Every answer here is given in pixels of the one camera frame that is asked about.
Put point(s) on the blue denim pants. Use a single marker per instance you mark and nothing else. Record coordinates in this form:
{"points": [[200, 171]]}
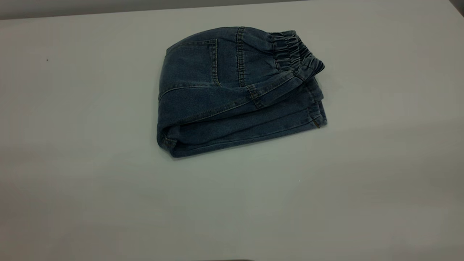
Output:
{"points": [[224, 94]]}

